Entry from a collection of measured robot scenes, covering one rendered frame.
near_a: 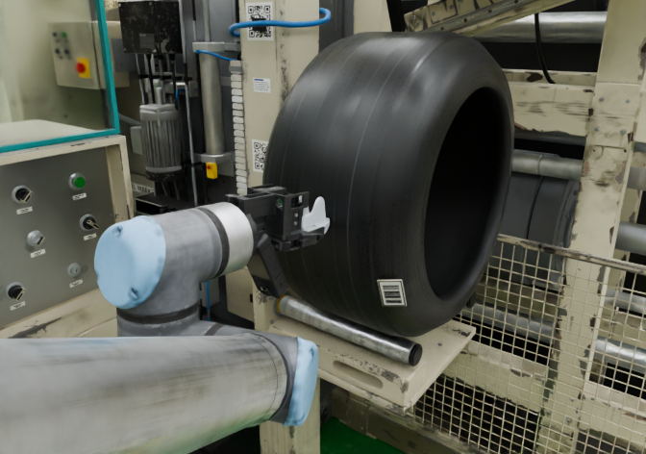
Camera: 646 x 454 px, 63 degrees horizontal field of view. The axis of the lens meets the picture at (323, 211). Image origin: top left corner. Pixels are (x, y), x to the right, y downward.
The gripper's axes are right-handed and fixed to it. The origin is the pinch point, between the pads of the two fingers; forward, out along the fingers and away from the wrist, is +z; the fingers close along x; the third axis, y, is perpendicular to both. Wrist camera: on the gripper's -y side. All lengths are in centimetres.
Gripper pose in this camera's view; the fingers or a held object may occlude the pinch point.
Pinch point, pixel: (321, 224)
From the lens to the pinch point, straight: 84.8
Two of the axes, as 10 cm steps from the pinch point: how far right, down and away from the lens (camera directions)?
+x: -8.0, -2.0, 5.6
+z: 5.9, -1.5, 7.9
